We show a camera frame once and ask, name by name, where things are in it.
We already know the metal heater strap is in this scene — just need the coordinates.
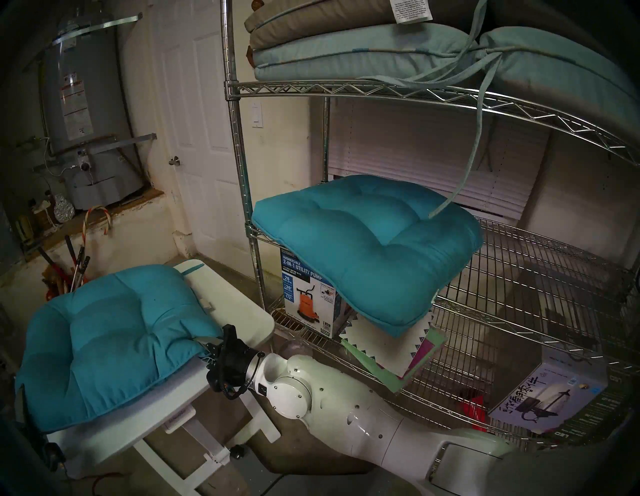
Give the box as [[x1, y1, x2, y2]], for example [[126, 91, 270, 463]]
[[55, 14, 143, 46], [35, 132, 158, 171]]

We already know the white lamp product box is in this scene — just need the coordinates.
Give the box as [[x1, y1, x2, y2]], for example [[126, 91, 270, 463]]
[[490, 357, 608, 435]]

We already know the chrome wire shelf rack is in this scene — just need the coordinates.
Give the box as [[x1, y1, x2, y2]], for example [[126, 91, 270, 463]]
[[220, 0, 640, 481]]

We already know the grey water heater tank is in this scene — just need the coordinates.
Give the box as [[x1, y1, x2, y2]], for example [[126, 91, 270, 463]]
[[40, 25, 146, 211]]

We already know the tan flat cushion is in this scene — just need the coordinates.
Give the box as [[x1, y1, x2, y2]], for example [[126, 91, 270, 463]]
[[244, 0, 481, 51]]

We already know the crumpled aluminium foil ball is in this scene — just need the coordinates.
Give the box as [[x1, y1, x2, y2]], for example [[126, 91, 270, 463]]
[[52, 194, 76, 223]]

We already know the white folding table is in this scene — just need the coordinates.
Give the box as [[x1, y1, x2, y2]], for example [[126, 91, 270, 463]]
[[45, 259, 282, 496]]

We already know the red plastic package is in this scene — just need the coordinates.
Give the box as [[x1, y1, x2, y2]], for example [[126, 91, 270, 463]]
[[460, 395, 488, 431]]

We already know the dark LED product box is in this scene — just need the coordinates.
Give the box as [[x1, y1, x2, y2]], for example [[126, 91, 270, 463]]
[[550, 380, 640, 451]]

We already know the utility pump cardboard box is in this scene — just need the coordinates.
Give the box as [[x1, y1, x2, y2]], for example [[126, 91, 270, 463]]
[[281, 247, 351, 341]]

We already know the purple zigzag-edged paper sheet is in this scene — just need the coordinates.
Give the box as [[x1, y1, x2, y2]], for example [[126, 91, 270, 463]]
[[407, 335, 442, 376]]

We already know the black handled screwdriver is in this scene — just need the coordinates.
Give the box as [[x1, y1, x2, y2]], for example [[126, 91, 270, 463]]
[[70, 255, 92, 293]]

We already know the red yellow striped cable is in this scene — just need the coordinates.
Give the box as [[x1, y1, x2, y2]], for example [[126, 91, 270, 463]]
[[82, 206, 113, 241]]

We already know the teal tufted seat cushion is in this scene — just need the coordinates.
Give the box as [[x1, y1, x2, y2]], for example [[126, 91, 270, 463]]
[[251, 174, 484, 338], [15, 264, 224, 433]]

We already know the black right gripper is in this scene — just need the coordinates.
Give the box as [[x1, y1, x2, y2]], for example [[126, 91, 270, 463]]
[[192, 324, 266, 401]]

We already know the pale blue tie cushion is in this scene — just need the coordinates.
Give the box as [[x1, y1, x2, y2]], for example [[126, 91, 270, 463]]
[[252, 22, 640, 221]]

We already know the white panel door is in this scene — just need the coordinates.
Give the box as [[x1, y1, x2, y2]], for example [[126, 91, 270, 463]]
[[150, 0, 246, 261]]

